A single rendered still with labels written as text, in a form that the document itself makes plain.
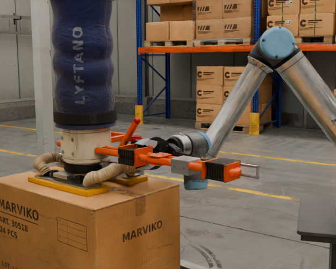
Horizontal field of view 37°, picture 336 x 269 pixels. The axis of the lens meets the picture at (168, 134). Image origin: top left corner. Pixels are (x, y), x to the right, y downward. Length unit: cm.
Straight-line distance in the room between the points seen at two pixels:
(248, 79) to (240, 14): 749
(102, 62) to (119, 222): 54
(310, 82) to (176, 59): 1004
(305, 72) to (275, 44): 15
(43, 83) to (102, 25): 301
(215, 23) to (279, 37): 787
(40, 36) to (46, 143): 96
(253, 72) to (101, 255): 91
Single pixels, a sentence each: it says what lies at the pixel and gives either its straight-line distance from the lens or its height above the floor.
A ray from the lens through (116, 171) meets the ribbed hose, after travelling 172.
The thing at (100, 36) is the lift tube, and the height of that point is 147.
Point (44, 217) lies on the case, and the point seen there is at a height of 87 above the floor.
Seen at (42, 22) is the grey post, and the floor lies 171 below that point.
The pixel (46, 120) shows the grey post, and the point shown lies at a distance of 479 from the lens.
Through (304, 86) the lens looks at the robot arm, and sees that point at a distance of 189.
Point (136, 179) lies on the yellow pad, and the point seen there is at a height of 97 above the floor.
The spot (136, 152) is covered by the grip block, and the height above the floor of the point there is 110.
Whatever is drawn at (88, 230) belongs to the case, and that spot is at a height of 88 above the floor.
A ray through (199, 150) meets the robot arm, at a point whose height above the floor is 106.
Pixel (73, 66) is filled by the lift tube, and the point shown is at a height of 137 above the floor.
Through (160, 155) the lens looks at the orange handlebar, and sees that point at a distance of 161.
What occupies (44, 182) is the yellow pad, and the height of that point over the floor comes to 96.
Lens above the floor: 140
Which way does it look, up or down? 9 degrees down
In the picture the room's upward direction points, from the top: straight up
